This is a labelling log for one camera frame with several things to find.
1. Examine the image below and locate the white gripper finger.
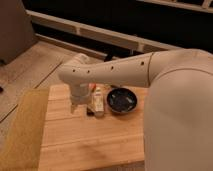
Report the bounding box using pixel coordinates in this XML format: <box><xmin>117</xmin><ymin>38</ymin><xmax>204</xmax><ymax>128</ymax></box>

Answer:
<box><xmin>70</xmin><ymin>105</ymin><xmax>77</xmax><ymax>114</ymax></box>

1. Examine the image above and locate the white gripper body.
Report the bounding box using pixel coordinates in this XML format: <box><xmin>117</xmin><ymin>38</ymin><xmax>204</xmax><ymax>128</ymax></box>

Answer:
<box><xmin>69</xmin><ymin>84</ymin><xmax>91</xmax><ymax>105</ymax></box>

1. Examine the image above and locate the black eraser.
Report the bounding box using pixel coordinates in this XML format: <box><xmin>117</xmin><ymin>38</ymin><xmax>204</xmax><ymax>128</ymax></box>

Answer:
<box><xmin>87</xmin><ymin>107</ymin><xmax>94</xmax><ymax>116</ymax></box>

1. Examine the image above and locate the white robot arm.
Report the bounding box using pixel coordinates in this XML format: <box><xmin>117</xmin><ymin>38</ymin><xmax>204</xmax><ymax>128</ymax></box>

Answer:
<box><xmin>59</xmin><ymin>49</ymin><xmax>213</xmax><ymax>171</ymax></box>

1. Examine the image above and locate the dark ceramic cup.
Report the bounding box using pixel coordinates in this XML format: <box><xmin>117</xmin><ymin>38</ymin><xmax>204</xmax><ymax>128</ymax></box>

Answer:
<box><xmin>107</xmin><ymin>88</ymin><xmax>137</xmax><ymax>114</ymax></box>

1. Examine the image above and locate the orange carrot toy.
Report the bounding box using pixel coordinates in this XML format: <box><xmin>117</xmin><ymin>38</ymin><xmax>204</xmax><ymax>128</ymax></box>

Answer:
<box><xmin>89</xmin><ymin>84</ymin><xmax>96</xmax><ymax>90</ymax></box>

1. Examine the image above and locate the white glue bottle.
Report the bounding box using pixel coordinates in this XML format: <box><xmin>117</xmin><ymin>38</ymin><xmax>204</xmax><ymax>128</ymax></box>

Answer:
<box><xmin>93</xmin><ymin>87</ymin><xmax>104</xmax><ymax>117</ymax></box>

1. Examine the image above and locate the wooden cutting board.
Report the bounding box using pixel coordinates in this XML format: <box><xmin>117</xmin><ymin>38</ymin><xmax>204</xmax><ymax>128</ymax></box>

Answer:
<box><xmin>38</xmin><ymin>84</ymin><xmax>147</xmax><ymax>171</ymax></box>

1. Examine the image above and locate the yellow-green mat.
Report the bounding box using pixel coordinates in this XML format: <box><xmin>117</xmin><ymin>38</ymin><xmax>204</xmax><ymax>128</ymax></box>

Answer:
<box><xmin>0</xmin><ymin>89</ymin><xmax>49</xmax><ymax>171</ymax></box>

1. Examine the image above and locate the grey cabinet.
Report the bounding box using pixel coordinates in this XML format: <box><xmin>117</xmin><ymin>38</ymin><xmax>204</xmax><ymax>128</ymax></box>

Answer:
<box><xmin>0</xmin><ymin>0</ymin><xmax>37</xmax><ymax>64</ymax></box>

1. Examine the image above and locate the white metal rail frame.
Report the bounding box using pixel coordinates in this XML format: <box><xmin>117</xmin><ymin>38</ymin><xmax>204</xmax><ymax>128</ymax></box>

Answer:
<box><xmin>22</xmin><ymin>0</ymin><xmax>213</xmax><ymax>55</ymax></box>

